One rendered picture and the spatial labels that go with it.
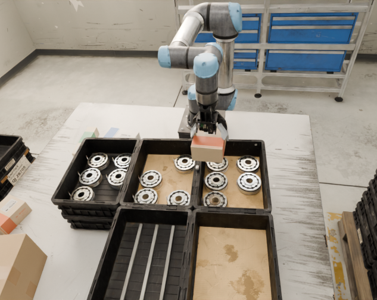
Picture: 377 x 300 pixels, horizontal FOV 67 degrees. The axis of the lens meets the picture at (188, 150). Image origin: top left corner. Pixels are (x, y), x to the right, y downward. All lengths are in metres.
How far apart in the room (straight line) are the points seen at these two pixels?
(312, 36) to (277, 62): 0.38
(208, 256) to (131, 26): 3.53
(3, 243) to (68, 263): 0.27
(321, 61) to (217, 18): 1.98
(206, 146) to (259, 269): 0.48
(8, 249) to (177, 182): 0.71
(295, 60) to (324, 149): 0.93
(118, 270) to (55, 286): 0.32
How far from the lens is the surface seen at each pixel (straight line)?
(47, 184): 1.76
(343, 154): 2.82
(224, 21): 1.34
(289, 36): 3.03
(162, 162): 1.44
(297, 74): 3.19
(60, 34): 4.82
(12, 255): 1.31
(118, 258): 1.20
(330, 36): 3.09
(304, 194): 1.51
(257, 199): 1.28
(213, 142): 1.09
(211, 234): 1.18
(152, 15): 4.07
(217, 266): 1.13
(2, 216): 1.63
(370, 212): 1.97
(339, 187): 2.54
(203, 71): 0.90
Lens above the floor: 1.87
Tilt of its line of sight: 44 degrees down
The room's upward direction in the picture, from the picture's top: 7 degrees counter-clockwise
